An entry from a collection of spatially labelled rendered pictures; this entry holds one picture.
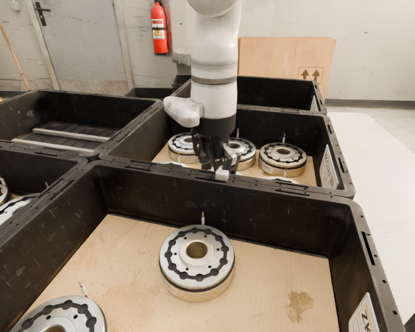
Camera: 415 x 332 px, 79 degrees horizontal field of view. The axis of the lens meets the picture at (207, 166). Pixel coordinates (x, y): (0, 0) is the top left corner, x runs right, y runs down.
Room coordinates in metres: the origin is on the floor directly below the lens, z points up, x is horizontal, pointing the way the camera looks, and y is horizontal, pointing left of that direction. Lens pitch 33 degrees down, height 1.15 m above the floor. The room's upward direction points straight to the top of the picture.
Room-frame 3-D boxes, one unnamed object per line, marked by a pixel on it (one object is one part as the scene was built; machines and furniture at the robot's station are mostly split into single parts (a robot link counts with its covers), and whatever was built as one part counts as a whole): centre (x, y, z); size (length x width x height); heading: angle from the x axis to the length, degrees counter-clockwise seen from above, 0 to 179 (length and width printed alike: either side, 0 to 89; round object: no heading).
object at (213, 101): (0.39, 0.01, 1.02); 0.11 x 0.09 x 0.06; 120
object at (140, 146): (0.45, -0.04, 0.87); 0.40 x 0.30 x 0.11; 75
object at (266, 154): (0.49, -0.17, 0.86); 0.10 x 0.10 x 0.01
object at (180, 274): (0.22, 0.01, 0.86); 0.10 x 0.10 x 0.01
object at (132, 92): (2.13, 0.48, 0.31); 0.40 x 0.30 x 0.34; 86
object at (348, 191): (0.45, -0.04, 0.92); 0.40 x 0.30 x 0.02; 75
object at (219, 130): (0.40, -0.01, 0.95); 0.08 x 0.08 x 0.09
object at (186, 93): (0.74, -0.12, 0.87); 0.40 x 0.30 x 0.11; 75
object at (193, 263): (0.22, 0.01, 0.86); 0.05 x 0.05 x 0.01
